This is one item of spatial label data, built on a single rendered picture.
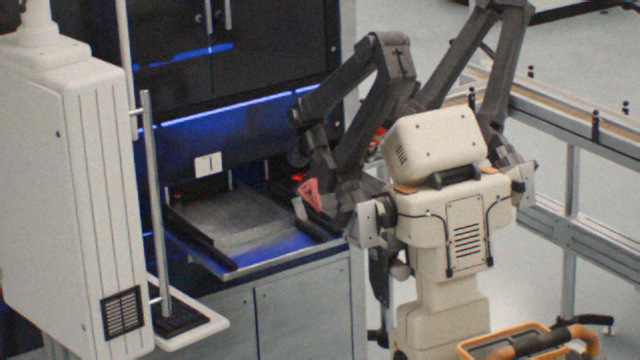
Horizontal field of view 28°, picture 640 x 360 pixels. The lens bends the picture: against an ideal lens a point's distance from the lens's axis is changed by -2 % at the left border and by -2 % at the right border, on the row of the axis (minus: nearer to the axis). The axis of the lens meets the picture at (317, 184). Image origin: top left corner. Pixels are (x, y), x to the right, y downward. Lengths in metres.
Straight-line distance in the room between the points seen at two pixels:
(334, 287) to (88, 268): 1.31
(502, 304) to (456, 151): 2.12
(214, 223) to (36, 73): 0.93
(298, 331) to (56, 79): 1.55
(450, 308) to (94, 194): 0.90
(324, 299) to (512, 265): 1.39
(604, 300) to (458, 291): 2.04
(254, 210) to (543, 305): 1.65
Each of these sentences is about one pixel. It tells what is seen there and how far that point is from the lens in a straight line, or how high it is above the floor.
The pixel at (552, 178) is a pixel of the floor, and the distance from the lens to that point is 6.27.
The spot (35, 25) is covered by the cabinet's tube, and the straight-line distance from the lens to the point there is 3.13.
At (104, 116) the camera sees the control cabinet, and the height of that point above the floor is 1.45.
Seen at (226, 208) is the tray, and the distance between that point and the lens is 3.87.
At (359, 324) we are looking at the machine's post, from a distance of 4.36.
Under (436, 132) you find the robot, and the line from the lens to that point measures 3.07.
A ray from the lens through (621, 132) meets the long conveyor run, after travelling 4.27.
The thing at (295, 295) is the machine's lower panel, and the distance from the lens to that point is 4.16.
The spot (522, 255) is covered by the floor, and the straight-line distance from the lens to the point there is 5.52.
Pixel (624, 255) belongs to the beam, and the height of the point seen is 0.52.
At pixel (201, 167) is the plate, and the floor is 1.02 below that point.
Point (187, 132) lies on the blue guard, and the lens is 3.76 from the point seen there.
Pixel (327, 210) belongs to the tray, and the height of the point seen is 0.88.
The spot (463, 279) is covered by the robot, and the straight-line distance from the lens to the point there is 3.20.
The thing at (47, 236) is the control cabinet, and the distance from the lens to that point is 3.22.
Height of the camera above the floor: 2.46
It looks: 23 degrees down
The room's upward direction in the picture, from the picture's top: 3 degrees counter-clockwise
